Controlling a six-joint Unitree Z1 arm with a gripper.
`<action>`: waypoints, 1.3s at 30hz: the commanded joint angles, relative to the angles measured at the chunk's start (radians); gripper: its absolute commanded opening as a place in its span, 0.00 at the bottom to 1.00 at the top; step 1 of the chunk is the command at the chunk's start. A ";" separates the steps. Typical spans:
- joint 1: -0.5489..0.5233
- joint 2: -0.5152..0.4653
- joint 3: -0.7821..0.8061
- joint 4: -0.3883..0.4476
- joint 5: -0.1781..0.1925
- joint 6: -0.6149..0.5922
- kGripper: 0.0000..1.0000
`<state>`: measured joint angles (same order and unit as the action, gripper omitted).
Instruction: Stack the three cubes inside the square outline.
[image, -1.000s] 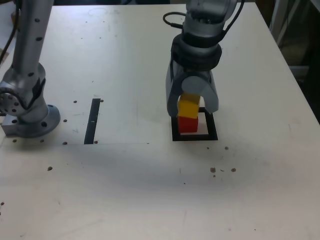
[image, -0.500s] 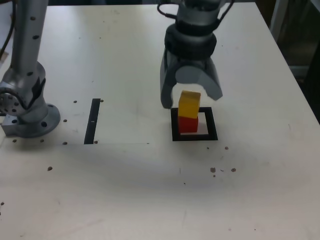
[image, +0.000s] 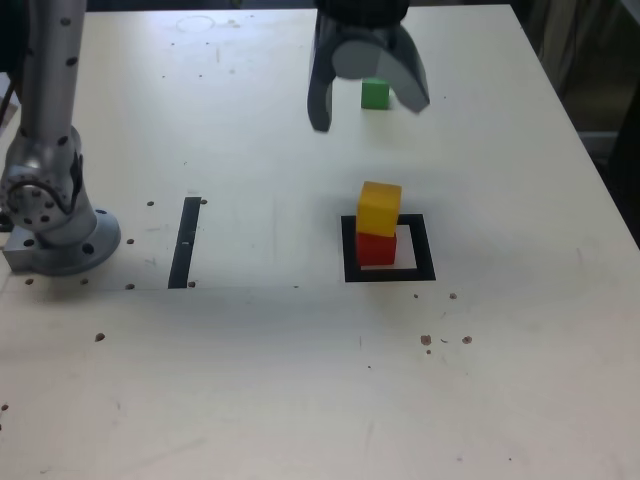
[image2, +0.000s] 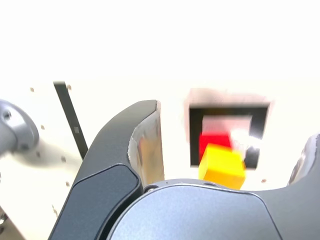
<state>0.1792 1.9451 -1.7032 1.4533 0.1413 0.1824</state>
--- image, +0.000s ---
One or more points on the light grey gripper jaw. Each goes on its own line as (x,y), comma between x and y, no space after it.
(360,60)

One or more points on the black tape strip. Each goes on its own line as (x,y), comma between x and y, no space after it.
(184,240)

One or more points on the black tape square outline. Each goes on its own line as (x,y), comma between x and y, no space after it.
(425,250)

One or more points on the yellow cube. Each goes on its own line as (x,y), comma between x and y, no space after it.
(377,210)

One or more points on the green cube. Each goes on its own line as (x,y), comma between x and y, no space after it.
(374,95)

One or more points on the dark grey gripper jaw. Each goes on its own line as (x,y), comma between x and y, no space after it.
(319,90)

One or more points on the red cube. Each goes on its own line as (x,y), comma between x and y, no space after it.
(376,250)

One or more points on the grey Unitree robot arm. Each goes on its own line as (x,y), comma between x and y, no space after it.
(45,100)

